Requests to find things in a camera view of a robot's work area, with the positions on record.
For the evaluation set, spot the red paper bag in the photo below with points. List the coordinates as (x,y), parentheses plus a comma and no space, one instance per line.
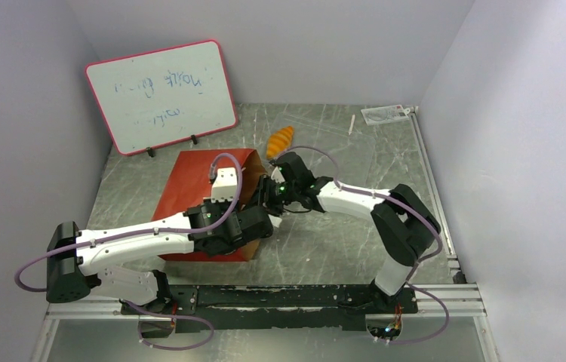
(188,185)

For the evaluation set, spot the white handled metal tongs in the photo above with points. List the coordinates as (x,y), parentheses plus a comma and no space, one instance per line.
(276,221)

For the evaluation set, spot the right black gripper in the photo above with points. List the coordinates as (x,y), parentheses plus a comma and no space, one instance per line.
(277,161)

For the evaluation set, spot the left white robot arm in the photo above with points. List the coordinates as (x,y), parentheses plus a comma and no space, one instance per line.
(90,261)

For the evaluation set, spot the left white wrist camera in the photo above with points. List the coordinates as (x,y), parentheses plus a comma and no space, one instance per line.
(225,186)

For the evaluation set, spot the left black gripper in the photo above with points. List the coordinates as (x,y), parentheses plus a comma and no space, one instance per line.
(219,204)

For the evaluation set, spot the small striped orange croissant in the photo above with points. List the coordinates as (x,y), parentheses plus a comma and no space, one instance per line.
(279,141)

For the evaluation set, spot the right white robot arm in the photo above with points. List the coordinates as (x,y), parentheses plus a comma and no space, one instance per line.
(406,226)

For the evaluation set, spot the white marker pen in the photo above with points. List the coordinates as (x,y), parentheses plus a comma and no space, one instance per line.
(351,124)

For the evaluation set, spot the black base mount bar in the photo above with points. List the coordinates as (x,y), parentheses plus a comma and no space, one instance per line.
(233,307)

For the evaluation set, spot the small white card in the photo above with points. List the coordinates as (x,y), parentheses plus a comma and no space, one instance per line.
(385,114)

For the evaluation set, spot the red framed whiteboard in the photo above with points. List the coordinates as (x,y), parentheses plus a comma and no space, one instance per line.
(162,97)

